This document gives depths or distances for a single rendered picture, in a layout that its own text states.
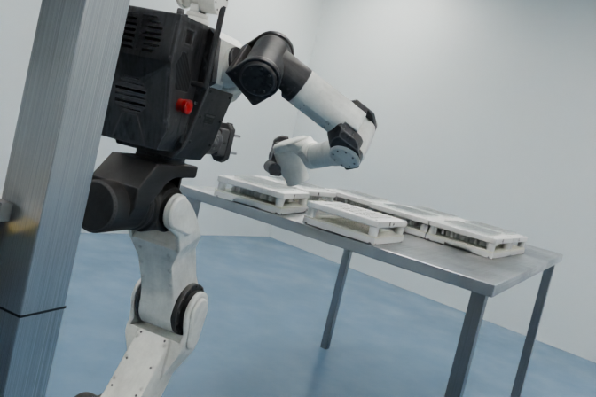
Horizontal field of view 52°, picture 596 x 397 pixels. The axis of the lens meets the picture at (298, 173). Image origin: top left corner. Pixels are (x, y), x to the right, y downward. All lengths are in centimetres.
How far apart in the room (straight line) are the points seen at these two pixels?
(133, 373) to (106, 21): 120
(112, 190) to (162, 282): 40
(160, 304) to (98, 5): 113
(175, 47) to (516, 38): 444
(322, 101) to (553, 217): 394
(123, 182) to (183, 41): 33
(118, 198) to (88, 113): 67
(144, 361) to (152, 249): 31
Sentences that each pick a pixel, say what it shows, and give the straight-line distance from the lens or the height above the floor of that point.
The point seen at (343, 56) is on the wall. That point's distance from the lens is 626.
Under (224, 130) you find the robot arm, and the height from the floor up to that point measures 109.
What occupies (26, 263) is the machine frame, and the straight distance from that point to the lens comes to 67.
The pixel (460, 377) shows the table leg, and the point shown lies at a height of 60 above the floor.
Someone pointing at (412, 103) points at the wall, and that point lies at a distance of 573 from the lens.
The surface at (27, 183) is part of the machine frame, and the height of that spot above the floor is 102.
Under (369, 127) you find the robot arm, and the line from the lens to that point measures 145.
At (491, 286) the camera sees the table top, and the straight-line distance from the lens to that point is 168.
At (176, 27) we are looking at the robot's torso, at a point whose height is 129.
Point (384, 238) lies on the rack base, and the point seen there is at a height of 89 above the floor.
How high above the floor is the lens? 113
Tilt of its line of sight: 4 degrees down
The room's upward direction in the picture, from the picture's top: 13 degrees clockwise
